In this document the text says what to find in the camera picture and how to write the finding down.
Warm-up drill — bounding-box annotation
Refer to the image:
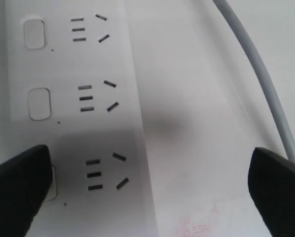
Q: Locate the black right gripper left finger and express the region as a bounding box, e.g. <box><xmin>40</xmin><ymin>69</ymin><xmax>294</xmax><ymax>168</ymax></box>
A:
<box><xmin>0</xmin><ymin>145</ymin><xmax>51</xmax><ymax>237</ymax></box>

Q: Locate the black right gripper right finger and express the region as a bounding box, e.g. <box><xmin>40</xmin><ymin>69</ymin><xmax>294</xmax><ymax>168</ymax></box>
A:
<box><xmin>248</xmin><ymin>147</ymin><xmax>295</xmax><ymax>237</ymax></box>

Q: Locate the white power strip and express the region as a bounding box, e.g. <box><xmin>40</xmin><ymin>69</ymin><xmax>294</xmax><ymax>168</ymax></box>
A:
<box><xmin>0</xmin><ymin>0</ymin><xmax>158</xmax><ymax>237</ymax></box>

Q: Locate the grey power cable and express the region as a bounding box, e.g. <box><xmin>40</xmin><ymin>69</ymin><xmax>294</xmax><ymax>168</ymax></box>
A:
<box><xmin>211</xmin><ymin>0</ymin><xmax>295</xmax><ymax>166</ymax></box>

